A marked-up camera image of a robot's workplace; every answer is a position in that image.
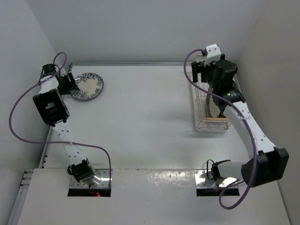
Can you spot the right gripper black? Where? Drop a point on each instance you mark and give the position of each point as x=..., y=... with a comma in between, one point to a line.
x=198, y=67

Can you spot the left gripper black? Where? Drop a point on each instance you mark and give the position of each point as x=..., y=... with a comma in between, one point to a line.
x=71, y=85

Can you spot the blue floral white plate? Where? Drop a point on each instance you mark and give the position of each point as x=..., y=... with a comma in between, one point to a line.
x=90, y=86

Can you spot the grey rim cream plate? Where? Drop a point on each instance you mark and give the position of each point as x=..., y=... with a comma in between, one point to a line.
x=213, y=110

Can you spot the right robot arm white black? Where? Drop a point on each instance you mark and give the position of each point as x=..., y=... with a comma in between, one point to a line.
x=267, y=162

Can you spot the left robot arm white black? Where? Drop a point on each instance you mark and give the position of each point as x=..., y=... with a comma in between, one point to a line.
x=54, y=112

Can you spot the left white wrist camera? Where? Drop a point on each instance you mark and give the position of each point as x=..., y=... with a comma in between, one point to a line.
x=63, y=73

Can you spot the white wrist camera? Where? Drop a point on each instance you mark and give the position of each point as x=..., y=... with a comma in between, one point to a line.
x=213, y=54
x=63, y=73

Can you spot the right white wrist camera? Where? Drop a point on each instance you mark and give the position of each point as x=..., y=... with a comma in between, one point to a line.
x=213, y=54

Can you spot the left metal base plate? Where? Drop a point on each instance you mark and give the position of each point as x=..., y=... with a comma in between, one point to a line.
x=101, y=180

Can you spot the metal base plate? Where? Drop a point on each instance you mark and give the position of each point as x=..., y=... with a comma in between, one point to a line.
x=203, y=182
x=101, y=180

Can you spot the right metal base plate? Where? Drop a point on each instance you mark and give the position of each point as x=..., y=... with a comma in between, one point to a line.
x=203, y=182

